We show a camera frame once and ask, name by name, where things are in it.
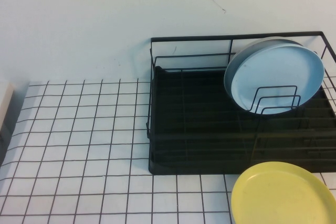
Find black plastic drip tray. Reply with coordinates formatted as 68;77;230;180
149;65;336;175

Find light blue round plate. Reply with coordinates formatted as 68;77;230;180
230;45;326;115

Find black wire dish rack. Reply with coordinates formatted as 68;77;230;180
145;31;336;175

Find yellow round plate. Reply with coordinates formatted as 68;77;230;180
230;163;334;224

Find white black-grid tablecloth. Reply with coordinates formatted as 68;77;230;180
0;78;336;224

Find beige box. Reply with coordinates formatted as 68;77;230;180
0;81;14;132

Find grey round plate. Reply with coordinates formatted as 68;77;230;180
223;37;304;96

